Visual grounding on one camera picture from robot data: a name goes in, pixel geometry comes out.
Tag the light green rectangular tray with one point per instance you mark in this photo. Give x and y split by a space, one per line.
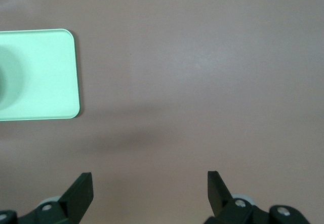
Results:
45 74

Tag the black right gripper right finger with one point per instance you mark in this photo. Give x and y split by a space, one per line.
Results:
215 196

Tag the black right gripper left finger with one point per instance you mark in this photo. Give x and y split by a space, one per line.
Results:
81 196

